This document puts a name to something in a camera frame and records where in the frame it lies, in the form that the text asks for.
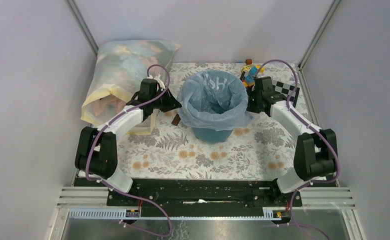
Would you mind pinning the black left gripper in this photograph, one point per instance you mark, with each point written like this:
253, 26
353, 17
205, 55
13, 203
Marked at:
171, 104

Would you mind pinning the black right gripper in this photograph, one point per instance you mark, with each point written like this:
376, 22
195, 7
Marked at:
249, 108

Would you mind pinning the light blue plastic bag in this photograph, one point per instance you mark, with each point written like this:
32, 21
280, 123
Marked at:
241, 117

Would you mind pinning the teal plastic trash bin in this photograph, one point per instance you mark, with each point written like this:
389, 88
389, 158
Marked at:
211, 129

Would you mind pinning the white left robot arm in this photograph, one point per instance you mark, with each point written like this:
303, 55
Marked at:
97, 154

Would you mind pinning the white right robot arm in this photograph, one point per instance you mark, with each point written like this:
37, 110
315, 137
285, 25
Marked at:
315, 149

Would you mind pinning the large clear bag of trash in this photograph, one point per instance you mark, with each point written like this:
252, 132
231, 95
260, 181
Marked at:
119, 70

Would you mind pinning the small dark brown block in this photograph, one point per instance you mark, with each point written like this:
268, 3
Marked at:
176, 120

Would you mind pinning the black chess board box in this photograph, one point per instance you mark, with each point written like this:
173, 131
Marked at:
286, 89

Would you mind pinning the colourful toy block vehicle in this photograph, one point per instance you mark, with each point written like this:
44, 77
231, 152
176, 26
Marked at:
248, 72

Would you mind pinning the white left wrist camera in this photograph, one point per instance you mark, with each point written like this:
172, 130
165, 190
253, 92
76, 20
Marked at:
157, 78

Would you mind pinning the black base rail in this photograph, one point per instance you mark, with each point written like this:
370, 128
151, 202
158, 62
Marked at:
191, 198

